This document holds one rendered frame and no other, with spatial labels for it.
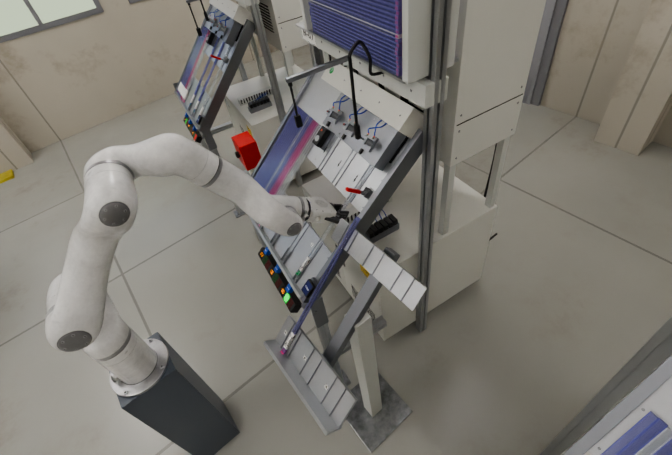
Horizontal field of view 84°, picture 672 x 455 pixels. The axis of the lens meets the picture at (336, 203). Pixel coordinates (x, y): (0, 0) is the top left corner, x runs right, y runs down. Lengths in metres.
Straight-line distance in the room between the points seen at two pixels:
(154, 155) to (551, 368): 1.88
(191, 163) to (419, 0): 0.65
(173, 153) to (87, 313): 0.46
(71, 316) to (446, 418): 1.50
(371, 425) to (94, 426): 1.34
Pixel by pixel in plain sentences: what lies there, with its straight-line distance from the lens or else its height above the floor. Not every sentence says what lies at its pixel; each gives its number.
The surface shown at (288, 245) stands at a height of 0.76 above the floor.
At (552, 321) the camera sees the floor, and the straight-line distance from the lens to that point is 2.26.
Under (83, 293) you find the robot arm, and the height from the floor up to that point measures 1.16.
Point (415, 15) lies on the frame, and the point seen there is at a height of 1.56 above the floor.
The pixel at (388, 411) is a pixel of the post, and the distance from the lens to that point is 1.93.
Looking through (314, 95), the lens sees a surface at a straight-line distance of 1.64.
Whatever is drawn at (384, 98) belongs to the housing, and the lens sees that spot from 1.23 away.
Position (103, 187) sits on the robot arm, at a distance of 0.92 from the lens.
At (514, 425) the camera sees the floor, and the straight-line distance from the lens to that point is 1.99.
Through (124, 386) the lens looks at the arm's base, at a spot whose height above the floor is 0.71.
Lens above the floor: 1.86
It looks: 43 degrees down
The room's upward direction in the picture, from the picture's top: 10 degrees counter-clockwise
